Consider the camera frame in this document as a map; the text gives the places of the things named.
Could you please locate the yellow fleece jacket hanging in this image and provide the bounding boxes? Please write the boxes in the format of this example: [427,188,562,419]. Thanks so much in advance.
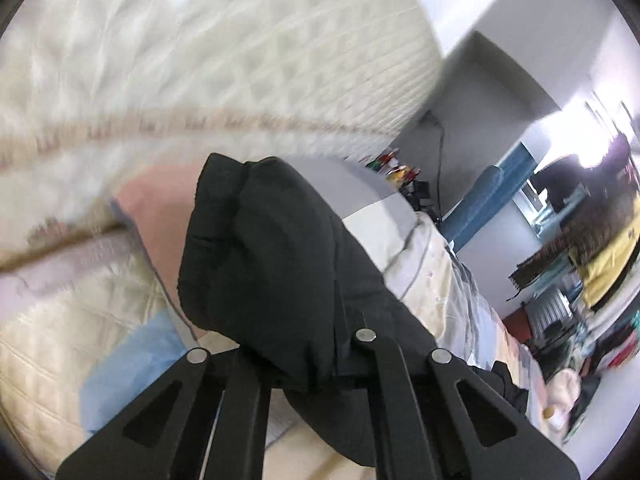
[578,218,639,308]

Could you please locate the black jacket hanging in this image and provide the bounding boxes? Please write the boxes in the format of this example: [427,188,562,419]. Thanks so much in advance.
[529,155,612,214]

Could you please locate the bottles on bedside shelf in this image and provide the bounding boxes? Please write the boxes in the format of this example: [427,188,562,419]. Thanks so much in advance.
[366,148,421,188]

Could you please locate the black puffer jacket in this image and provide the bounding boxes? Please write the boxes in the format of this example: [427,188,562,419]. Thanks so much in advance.
[178,154,524,468]

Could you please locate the grey wardrobe cabinet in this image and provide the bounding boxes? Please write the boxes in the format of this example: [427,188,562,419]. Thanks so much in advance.
[392,32,559,214]

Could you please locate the cream quilted headboard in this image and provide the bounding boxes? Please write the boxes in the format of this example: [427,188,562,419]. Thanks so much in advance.
[1,0,444,270]

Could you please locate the brown plaid scarf hanging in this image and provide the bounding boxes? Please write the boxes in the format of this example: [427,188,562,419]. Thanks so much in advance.
[509,191,639,294]

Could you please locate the patchwork plaid bed quilt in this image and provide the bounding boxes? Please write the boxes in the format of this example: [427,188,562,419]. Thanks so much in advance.
[79,156,576,480]

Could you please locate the blue curtain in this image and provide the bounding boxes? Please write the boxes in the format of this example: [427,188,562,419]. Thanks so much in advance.
[439,143,538,252]

